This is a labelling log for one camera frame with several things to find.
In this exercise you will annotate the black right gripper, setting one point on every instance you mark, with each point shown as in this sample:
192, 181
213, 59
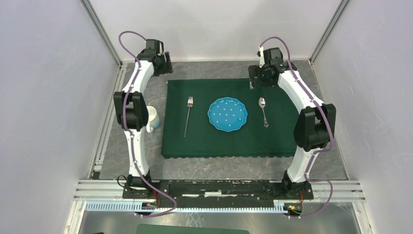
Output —
255, 70

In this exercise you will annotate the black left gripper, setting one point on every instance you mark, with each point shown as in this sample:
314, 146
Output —
167, 67

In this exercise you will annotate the silver spoon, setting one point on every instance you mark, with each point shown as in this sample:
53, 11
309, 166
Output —
262, 104

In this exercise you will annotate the blue polka dot plate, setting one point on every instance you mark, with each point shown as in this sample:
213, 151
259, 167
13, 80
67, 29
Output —
227, 114

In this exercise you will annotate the dark green cloth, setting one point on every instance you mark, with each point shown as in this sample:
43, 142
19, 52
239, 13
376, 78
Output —
203, 140

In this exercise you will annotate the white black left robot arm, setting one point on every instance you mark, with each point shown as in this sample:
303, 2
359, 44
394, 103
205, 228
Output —
132, 114

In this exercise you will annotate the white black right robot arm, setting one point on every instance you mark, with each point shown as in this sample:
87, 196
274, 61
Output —
315, 124

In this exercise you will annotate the white blue mug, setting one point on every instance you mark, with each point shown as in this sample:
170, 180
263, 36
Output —
153, 119

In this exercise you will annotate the green mat at bottom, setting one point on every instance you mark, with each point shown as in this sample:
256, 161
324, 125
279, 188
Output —
162, 229

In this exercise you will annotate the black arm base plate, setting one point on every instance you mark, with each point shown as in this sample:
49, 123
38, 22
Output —
218, 193

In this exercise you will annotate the blue slotted cable duct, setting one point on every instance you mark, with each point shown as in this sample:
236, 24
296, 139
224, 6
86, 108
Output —
141, 207

